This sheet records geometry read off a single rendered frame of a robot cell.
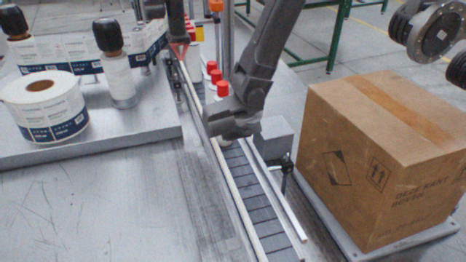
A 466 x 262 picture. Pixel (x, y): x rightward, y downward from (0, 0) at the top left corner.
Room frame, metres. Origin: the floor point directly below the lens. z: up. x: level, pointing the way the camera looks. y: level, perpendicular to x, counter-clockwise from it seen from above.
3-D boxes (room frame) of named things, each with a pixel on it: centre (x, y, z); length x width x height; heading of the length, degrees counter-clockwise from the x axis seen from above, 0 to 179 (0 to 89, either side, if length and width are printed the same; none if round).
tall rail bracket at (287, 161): (0.54, -0.11, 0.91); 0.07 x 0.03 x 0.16; 108
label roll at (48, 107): (0.82, 0.58, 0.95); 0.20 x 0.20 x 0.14
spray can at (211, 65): (0.85, 0.07, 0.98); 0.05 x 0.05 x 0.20
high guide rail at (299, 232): (0.85, 0.03, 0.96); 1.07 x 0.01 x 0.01; 18
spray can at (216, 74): (0.79, 0.05, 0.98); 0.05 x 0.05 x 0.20
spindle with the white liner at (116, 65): (0.96, 0.40, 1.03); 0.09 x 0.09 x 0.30
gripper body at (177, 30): (1.03, 0.19, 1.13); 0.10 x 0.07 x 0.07; 18
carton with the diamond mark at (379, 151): (0.56, -0.34, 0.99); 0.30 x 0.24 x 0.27; 21
